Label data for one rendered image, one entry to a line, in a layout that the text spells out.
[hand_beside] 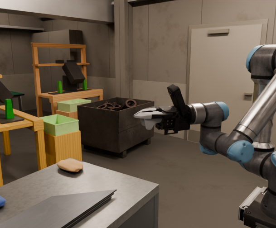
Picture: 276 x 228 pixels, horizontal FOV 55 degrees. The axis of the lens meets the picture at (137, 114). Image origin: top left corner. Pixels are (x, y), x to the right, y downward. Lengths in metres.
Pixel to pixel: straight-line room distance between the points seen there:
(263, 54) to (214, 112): 0.31
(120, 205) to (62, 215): 0.23
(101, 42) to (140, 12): 1.37
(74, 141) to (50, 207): 2.81
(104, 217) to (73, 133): 2.85
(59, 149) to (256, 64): 3.08
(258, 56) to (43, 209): 1.01
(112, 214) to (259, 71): 0.79
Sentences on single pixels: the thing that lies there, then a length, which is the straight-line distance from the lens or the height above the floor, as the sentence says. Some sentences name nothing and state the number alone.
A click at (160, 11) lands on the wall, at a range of 5.57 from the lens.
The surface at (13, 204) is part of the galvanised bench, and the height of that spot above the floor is 1.05.
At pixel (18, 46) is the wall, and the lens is 8.55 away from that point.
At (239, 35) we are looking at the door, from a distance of 4.68.
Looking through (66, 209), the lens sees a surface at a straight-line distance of 1.09.
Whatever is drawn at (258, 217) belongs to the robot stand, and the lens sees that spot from 1.17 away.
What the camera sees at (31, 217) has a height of 1.07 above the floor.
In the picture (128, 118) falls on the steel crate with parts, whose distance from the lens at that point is 4.27.
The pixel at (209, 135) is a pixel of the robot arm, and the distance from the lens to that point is 0.99.
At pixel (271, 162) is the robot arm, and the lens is 1.15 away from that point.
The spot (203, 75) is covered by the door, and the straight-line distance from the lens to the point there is 4.92.
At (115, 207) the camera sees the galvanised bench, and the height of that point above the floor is 1.05.
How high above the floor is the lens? 1.64
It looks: 13 degrees down
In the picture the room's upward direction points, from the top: straight up
